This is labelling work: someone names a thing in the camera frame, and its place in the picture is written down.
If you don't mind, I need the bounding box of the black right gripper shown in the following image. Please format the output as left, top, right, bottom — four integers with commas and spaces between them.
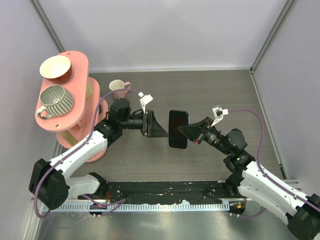
178, 116, 232, 156

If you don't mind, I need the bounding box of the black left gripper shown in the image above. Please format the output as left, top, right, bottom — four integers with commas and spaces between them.
120, 109, 169, 138

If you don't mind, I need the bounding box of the black phone case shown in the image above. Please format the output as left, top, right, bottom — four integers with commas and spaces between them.
168, 110, 190, 149

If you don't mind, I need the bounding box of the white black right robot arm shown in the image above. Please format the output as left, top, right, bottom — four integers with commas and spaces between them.
177, 117, 320, 240

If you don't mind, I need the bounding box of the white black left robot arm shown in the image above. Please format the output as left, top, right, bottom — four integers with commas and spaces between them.
28, 98, 169, 210

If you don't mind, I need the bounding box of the pink mug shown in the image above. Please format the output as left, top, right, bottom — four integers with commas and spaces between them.
109, 79, 132, 99

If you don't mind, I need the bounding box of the pink tiered shelf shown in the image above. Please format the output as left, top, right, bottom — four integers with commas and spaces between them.
35, 51, 108, 149

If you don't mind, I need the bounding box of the grey striped mug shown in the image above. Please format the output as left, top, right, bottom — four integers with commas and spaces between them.
36, 84, 75, 120

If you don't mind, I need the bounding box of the white bowl red outside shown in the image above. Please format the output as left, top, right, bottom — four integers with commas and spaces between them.
39, 55, 72, 84

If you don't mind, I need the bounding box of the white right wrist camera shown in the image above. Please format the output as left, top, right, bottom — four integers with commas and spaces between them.
211, 106, 229, 127

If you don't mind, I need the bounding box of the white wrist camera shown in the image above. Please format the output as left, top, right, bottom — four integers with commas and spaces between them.
211, 106, 229, 127
138, 92, 153, 114

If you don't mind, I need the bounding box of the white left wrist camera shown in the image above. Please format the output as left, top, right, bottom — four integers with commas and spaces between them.
138, 92, 153, 114

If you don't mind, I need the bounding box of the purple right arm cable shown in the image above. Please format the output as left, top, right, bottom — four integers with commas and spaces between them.
224, 108, 318, 220

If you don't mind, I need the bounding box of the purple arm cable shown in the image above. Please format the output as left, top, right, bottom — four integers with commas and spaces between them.
33, 89, 143, 220
224, 108, 318, 220

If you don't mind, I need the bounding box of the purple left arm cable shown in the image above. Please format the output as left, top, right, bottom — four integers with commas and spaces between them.
33, 89, 143, 220

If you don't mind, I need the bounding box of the aluminium frame rail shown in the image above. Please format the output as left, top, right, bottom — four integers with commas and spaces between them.
31, 178, 300, 213

